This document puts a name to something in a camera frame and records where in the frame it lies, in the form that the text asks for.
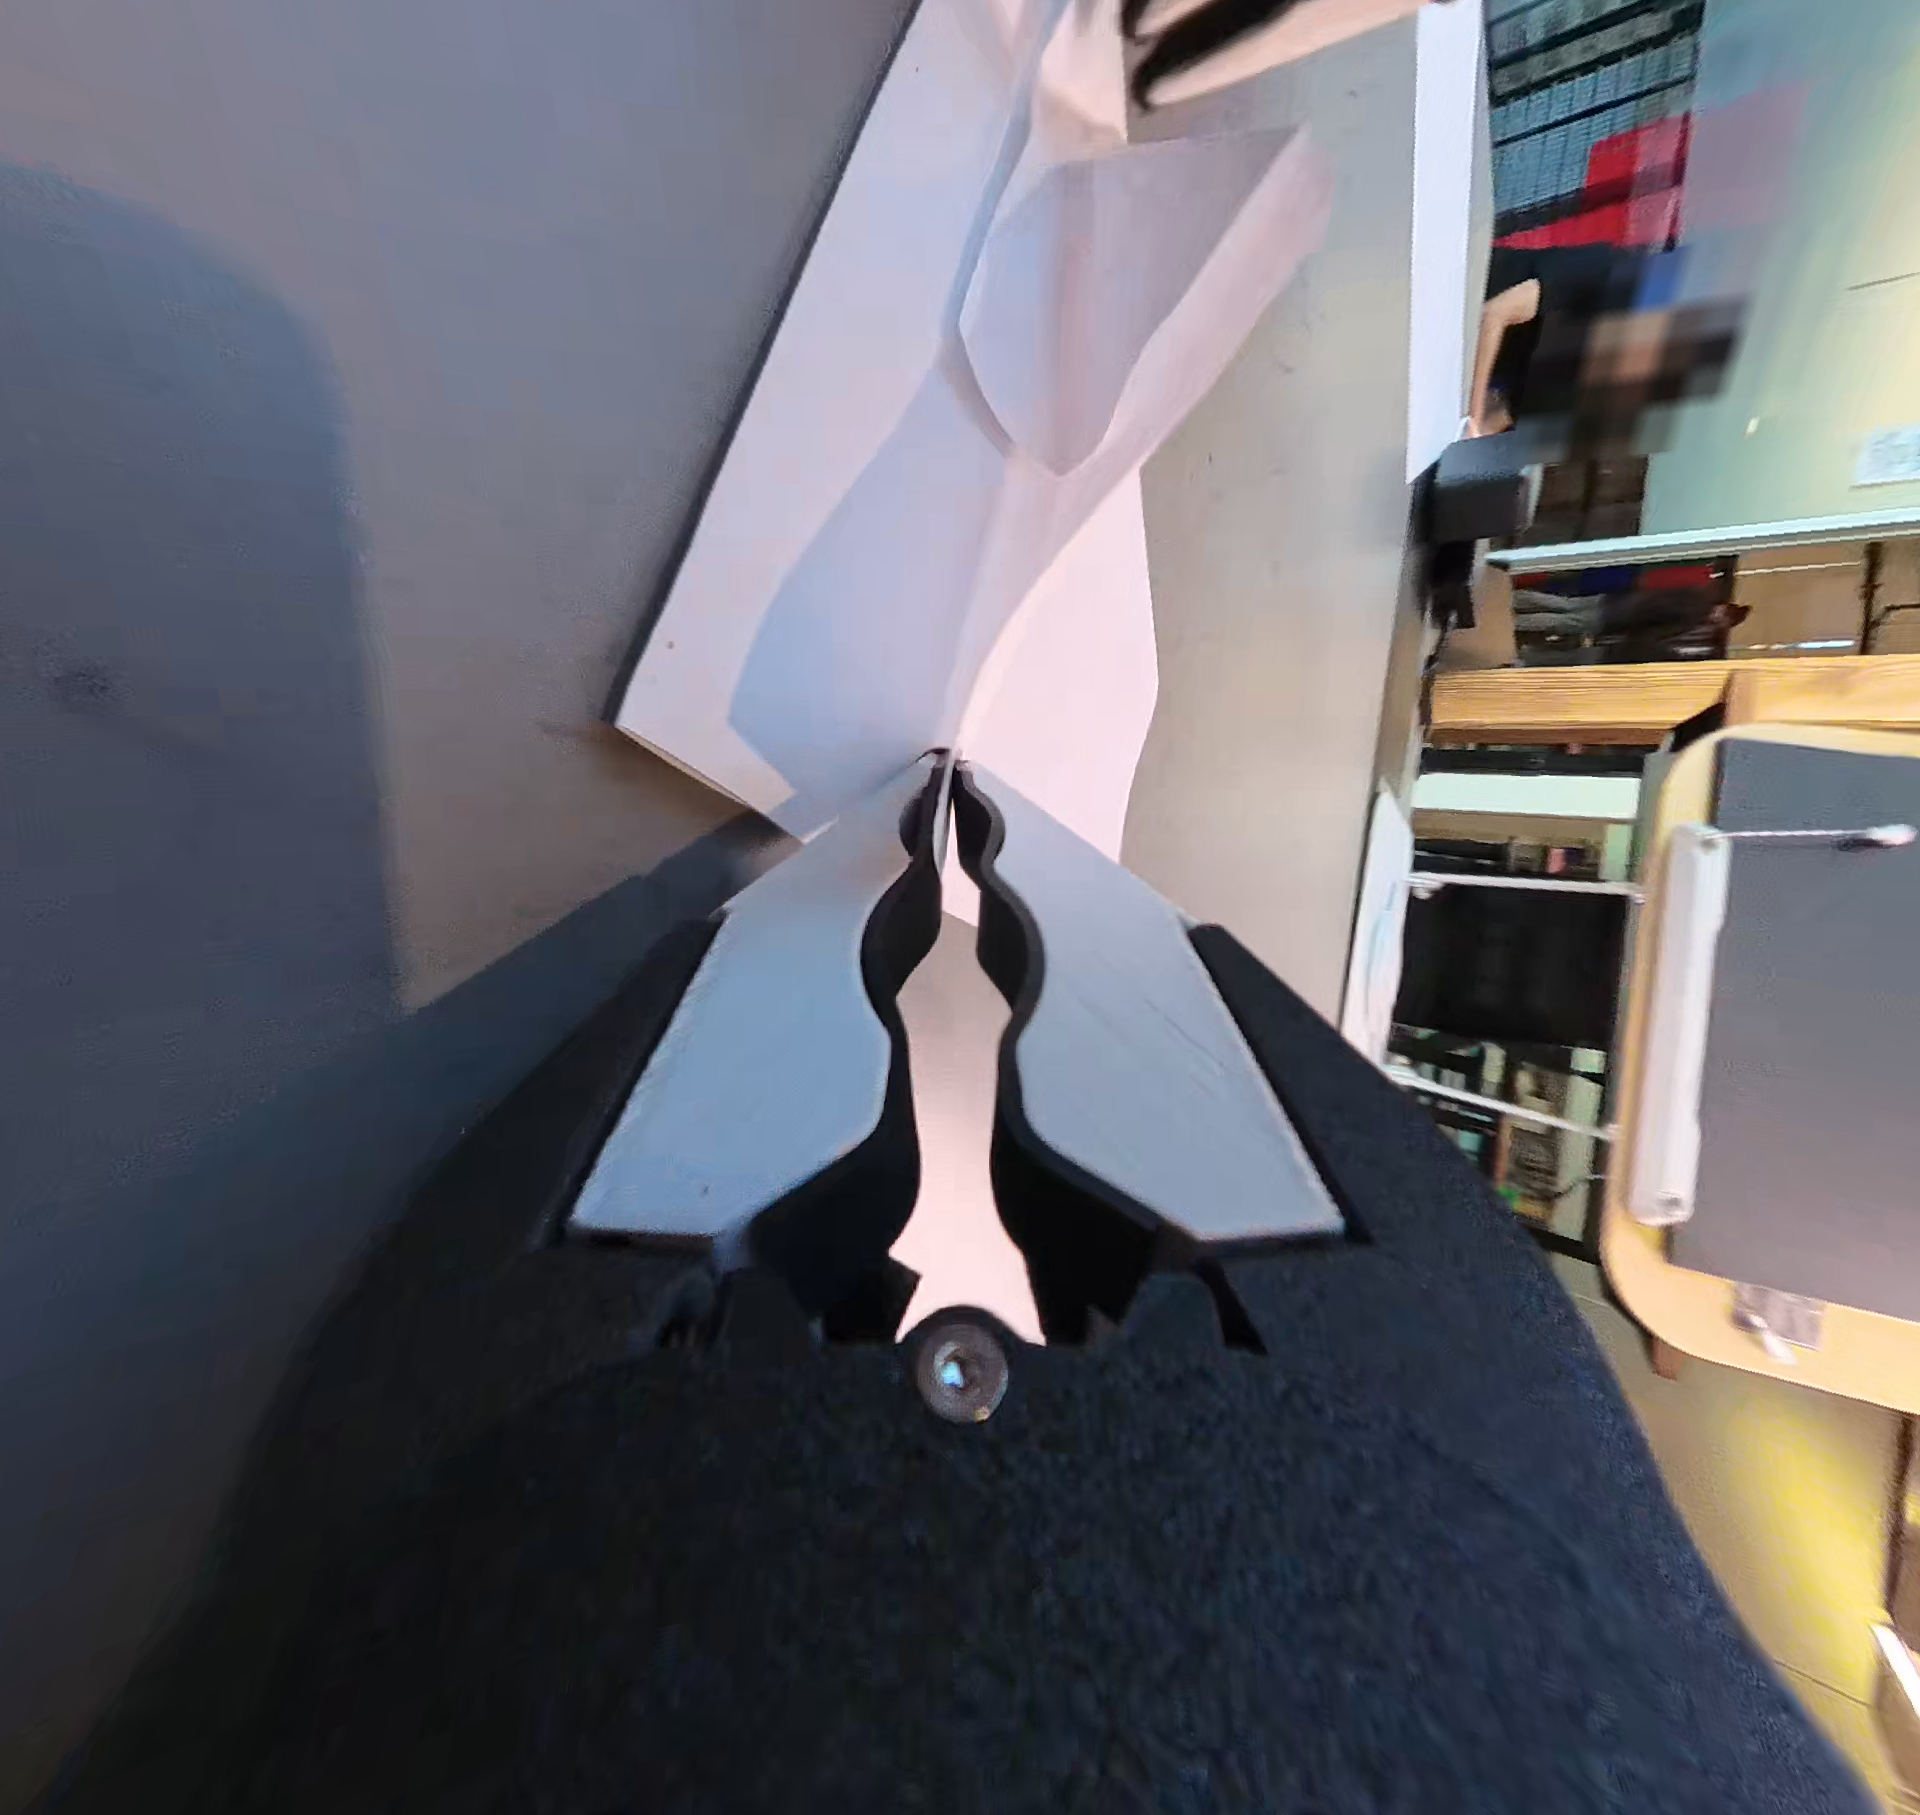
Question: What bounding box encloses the white cylindrical handle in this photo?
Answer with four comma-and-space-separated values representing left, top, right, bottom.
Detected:
1628, 827, 1729, 1227

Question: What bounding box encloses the white paper sheet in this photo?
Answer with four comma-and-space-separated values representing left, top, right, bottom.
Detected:
606, 0, 1340, 872

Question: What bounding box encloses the blue bin rack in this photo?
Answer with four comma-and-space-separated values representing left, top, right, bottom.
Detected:
1484, 0, 1715, 220

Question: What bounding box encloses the black box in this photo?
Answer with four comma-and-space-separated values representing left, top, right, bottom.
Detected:
1417, 434, 1536, 547

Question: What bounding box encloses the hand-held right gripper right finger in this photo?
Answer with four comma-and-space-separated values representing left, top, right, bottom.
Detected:
954, 757, 1348, 1349

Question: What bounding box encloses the white plastic object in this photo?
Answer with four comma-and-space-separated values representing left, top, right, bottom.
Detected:
1343, 793, 1417, 1043

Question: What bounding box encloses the wooden shelf board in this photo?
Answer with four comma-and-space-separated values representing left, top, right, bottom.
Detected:
1425, 661, 1920, 745

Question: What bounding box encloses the cluttered storage shelf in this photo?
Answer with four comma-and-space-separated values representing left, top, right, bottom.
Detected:
1387, 742, 1653, 1232

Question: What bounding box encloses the grey desk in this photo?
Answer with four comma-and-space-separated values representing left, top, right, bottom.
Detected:
0, 0, 1488, 1815

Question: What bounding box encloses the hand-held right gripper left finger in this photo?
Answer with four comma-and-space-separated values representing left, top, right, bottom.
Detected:
566, 754, 959, 1345

